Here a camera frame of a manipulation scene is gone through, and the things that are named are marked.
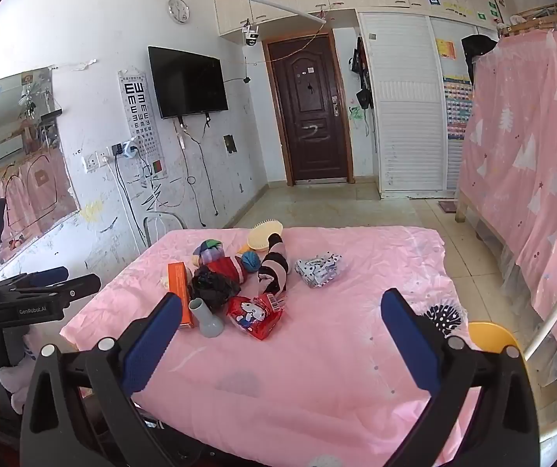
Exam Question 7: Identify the black wall television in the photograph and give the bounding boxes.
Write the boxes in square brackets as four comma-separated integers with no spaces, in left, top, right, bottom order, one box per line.
[148,46,229,119]

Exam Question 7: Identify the round wall clock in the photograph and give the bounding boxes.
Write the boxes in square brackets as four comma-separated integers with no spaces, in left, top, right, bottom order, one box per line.
[167,0,190,24]

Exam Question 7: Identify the eye chart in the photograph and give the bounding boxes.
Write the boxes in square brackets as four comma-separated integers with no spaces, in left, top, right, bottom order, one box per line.
[118,70,167,179]

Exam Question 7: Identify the orange box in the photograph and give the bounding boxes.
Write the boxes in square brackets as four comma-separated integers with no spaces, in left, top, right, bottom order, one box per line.
[167,262,196,329]

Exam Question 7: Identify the black hanging bags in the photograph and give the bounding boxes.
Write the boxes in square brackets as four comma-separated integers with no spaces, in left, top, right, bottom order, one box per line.
[351,36,374,110]

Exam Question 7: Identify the black jacket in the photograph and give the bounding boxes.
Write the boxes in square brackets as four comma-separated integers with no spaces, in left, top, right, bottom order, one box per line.
[461,34,498,88]

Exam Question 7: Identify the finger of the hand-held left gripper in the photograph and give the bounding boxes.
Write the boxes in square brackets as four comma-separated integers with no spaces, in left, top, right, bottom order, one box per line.
[0,267,70,293]
[13,274,101,305]

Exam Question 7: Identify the white louvered wardrobe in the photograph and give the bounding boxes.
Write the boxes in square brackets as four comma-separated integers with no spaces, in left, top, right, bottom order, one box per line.
[359,10,498,200]

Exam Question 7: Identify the pink blanket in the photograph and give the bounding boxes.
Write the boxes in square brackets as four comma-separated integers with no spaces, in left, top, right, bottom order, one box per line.
[59,225,484,467]

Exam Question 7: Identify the pink tree print curtain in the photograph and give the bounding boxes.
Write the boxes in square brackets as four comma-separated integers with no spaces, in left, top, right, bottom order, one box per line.
[456,29,557,385]

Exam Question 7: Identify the white metal frame chair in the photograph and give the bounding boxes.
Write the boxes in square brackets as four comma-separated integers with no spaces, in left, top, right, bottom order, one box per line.
[143,211,187,249]

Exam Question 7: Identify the colourful grid poster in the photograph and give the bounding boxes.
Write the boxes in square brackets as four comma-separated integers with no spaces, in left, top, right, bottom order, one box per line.
[444,74,474,139]

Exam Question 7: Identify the red snack packet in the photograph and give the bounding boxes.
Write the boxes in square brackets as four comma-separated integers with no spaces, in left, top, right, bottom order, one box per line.
[226,293,286,341]

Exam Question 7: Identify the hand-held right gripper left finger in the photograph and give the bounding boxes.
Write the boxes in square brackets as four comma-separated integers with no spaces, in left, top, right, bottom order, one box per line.
[19,292,184,467]

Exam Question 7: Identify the dark brown door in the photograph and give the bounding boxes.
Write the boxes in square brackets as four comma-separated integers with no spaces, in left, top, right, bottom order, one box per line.
[263,34,354,186]

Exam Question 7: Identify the white rod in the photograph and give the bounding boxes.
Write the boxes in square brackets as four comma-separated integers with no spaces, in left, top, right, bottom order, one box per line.
[204,0,328,23]

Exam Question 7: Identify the wooden bunk bed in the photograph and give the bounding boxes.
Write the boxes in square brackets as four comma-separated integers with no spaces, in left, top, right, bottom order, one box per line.
[454,2,557,225]

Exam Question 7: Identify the grey vase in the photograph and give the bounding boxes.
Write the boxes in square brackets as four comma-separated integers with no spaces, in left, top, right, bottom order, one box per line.
[188,298,226,338]

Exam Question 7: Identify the black white patterned cloth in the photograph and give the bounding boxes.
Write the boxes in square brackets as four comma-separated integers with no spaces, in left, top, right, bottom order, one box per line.
[294,251,344,289]

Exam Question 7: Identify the wall mirror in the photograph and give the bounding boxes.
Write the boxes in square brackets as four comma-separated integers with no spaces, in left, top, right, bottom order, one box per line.
[0,65,81,266]

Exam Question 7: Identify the yellow brush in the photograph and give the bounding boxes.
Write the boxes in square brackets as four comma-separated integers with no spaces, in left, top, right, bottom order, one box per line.
[247,221,284,254]

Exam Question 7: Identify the black white striped sock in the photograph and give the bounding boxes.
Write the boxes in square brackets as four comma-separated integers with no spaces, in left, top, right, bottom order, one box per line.
[257,233,291,295]

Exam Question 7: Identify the yellow bin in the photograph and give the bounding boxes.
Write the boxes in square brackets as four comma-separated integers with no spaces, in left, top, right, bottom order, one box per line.
[467,321,523,356]

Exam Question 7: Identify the red striped sock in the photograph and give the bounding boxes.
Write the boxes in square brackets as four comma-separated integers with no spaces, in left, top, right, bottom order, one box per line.
[205,255,260,285]

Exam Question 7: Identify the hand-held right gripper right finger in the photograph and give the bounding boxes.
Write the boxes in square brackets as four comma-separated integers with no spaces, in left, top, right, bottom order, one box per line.
[381,288,542,467]

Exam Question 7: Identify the colourful knit hat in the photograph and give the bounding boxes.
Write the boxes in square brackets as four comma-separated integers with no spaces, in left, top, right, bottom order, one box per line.
[192,238,228,266]

